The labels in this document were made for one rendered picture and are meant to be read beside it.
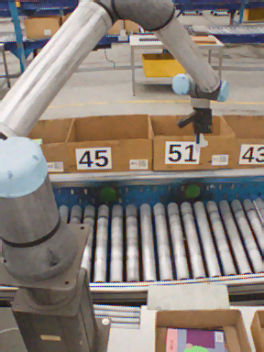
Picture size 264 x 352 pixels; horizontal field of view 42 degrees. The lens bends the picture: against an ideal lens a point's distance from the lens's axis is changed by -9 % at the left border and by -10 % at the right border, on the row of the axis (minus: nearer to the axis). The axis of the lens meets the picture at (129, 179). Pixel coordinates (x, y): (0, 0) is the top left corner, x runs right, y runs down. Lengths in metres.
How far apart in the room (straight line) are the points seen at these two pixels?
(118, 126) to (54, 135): 0.35
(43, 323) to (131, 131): 1.26
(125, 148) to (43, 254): 0.98
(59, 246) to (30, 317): 0.25
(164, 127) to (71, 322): 1.27
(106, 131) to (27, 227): 1.28
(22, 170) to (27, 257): 0.20
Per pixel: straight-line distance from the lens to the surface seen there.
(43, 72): 0.92
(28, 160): 0.69
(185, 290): 1.36
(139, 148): 1.67
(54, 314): 0.92
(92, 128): 1.95
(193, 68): 1.24
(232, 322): 1.27
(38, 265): 0.78
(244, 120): 2.02
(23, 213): 0.71
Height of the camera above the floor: 1.81
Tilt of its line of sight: 33 degrees down
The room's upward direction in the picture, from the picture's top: 2 degrees counter-clockwise
